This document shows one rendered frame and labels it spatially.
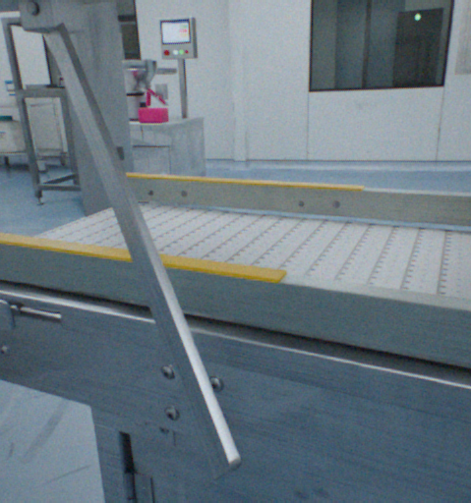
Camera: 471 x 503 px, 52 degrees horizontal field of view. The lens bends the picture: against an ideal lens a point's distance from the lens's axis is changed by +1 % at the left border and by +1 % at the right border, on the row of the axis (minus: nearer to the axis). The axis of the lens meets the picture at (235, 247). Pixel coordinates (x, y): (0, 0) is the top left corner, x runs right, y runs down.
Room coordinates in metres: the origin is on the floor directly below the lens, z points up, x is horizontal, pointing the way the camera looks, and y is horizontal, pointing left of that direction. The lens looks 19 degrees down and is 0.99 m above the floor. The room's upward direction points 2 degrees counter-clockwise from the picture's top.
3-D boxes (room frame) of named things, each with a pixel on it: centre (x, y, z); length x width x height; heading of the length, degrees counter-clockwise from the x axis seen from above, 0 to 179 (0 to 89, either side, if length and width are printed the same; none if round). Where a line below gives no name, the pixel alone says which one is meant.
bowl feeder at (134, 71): (3.43, 0.60, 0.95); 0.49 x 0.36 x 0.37; 73
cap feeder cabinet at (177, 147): (3.37, 0.57, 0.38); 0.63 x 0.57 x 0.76; 73
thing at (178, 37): (3.44, 0.33, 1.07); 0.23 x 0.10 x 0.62; 73
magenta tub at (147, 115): (3.14, 0.49, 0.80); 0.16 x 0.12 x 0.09; 73
